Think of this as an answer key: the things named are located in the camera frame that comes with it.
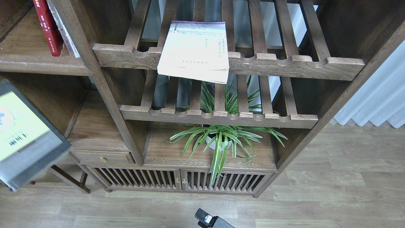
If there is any white upright book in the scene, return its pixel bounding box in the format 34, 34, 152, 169
47, 0, 80, 58

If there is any green and black book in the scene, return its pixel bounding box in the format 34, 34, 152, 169
0, 78, 71, 192

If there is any white paperback book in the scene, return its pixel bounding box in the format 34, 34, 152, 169
157, 21, 229, 84

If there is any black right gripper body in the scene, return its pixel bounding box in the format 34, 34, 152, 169
198, 216, 234, 228

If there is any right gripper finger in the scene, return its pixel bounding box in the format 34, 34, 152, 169
194, 208, 215, 226

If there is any white plant pot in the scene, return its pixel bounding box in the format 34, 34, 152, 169
206, 133, 232, 151

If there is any dark wooden bookshelf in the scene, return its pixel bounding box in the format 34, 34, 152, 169
1, 0, 404, 198

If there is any red paperback book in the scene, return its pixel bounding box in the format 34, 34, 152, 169
33, 0, 64, 57

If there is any white curtain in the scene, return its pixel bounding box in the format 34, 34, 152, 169
333, 42, 405, 128

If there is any green spider plant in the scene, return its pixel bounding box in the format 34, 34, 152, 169
167, 83, 288, 185

